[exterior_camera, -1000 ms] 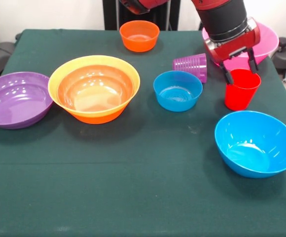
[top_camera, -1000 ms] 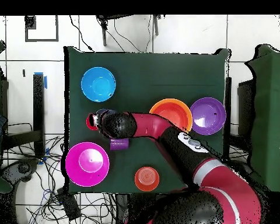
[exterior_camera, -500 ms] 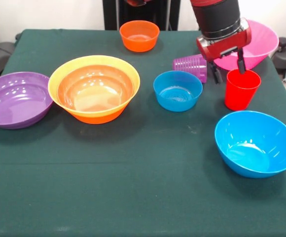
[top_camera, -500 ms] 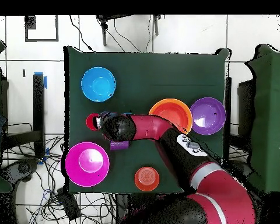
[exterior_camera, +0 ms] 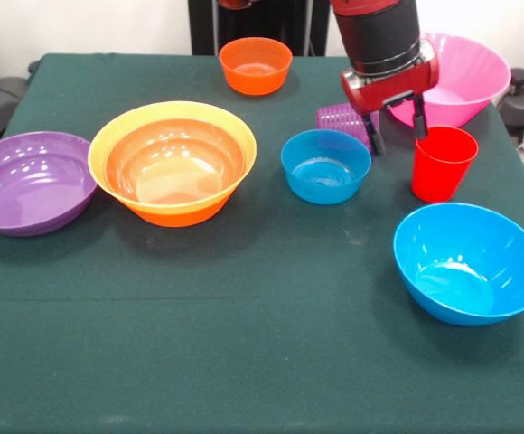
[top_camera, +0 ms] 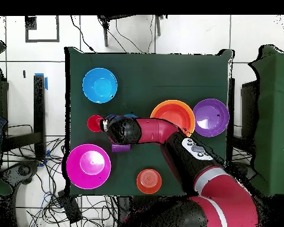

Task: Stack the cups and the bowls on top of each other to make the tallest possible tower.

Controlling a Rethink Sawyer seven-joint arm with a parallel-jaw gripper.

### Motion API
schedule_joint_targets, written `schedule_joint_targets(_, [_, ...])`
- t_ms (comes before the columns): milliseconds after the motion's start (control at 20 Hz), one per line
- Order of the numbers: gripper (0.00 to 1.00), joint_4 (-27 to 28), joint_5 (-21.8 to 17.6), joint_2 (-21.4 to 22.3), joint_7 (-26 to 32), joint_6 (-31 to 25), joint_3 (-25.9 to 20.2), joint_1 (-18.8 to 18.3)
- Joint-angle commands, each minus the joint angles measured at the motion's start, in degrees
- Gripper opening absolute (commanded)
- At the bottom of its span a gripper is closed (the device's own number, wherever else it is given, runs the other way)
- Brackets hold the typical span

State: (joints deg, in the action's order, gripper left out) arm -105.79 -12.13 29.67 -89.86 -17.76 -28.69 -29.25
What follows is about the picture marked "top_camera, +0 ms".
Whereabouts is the grey square floor frame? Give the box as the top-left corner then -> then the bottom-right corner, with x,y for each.
25,15 -> 60,43

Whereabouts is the dark green table cloth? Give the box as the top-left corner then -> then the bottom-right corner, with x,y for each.
64,46 -> 233,197

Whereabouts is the black power strip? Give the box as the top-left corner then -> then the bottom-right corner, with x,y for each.
57,190 -> 83,224

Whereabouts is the large pink bowl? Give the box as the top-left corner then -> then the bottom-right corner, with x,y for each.
66,143 -> 112,190

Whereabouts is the small red-orange bowl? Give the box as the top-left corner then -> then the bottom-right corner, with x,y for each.
136,168 -> 163,194

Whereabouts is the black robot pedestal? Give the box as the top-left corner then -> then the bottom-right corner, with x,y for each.
117,195 -> 133,220

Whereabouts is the wide red-orange bowl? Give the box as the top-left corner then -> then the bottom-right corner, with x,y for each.
153,103 -> 193,134

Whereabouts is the black metal stand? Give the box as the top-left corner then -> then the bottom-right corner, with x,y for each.
2,74 -> 47,161

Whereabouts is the cable bundle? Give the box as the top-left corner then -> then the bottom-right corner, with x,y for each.
4,137 -> 119,227

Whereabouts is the large blue bowl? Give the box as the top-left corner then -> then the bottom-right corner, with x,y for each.
82,67 -> 118,104

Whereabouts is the small blue bowl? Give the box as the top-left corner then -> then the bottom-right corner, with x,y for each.
116,113 -> 139,119

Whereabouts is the black camera tripod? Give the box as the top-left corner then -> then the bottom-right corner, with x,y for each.
96,15 -> 165,47

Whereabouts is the large orange bowl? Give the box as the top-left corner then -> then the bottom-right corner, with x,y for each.
150,99 -> 196,137

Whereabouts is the purple cup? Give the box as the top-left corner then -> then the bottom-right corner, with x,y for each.
111,142 -> 132,153

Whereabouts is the red cup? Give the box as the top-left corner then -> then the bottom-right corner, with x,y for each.
86,115 -> 105,133

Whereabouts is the wide purple bowl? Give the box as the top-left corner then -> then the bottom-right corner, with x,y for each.
193,98 -> 230,138

